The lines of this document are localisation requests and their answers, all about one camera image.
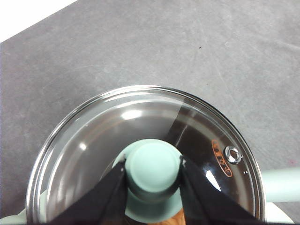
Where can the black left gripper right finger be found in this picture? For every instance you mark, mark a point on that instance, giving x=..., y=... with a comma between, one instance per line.
x=206, y=206

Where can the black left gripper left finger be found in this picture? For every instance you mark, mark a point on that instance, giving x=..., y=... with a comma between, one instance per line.
x=103, y=204

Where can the glass lid with green knob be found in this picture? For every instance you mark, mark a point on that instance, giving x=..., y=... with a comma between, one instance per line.
x=152, y=168

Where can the mint green steamer pot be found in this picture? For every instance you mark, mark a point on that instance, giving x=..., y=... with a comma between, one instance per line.
x=281, y=185

